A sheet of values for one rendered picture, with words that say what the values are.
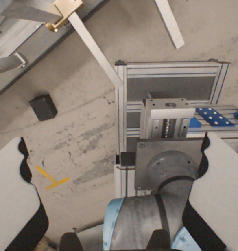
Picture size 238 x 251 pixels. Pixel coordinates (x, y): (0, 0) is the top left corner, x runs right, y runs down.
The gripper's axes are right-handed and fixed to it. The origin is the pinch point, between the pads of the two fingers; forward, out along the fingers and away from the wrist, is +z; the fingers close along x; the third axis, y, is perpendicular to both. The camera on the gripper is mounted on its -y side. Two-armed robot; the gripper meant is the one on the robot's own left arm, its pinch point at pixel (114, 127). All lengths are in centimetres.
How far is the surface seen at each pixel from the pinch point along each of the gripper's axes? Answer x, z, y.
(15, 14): -17.6, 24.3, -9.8
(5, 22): -45, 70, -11
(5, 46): -49, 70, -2
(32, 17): -17.7, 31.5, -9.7
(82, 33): -10, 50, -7
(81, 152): -40, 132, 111
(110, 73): -1.7, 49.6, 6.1
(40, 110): -67, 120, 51
